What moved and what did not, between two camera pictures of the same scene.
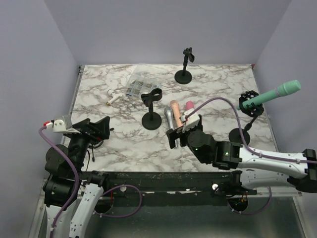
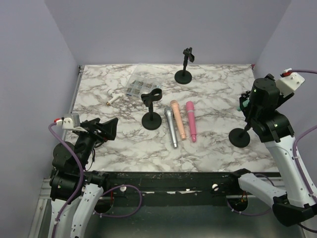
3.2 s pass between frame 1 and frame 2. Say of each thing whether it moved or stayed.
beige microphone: stayed
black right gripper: moved
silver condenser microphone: stayed
